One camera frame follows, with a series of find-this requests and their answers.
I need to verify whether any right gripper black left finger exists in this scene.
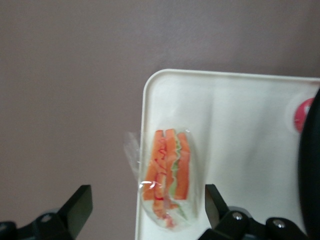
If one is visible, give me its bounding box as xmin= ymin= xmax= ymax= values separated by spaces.
xmin=0 ymin=184 xmax=94 ymax=240

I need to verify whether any cream plastic tray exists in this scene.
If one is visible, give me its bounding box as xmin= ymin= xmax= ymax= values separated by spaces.
xmin=134 ymin=68 xmax=320 ymax=240

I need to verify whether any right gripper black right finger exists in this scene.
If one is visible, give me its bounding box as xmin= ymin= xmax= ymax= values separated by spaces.
xmin=199 ymin=184 xmax=309 ymax=240

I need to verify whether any triangle sandwich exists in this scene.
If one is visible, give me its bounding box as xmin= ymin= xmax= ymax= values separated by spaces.
xmin=123 ymin=126 xmax=201 ymax=230

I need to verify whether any red-lid white cup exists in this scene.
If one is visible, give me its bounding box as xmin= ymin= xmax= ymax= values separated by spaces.
xmin=286 ymin=97 xmax=316 ymax=133

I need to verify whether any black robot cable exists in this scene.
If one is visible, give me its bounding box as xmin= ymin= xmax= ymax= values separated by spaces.
xmin=297 ymin=87 xmax=320 ymax=240

